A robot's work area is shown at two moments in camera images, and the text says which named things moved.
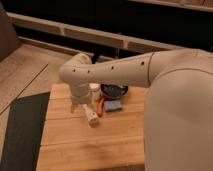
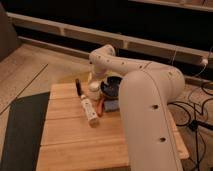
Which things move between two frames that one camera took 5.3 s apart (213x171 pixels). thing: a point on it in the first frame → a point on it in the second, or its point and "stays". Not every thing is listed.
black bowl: [112, 91] stays
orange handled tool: [100, 107] stays
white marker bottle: [92, 116] stays
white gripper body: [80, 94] → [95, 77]
